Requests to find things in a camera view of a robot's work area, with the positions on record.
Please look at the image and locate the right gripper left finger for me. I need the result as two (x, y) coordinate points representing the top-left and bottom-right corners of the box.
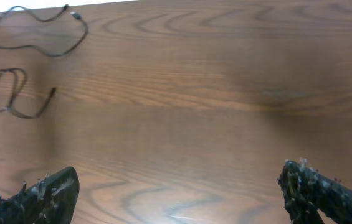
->
(0, 166), (80, 224)

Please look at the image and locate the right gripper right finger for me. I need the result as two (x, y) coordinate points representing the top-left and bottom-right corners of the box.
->
(277, 160), (352, 224)

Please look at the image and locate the thin black usb cable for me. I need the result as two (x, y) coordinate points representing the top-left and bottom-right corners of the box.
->
(0, 3), (89, 58)

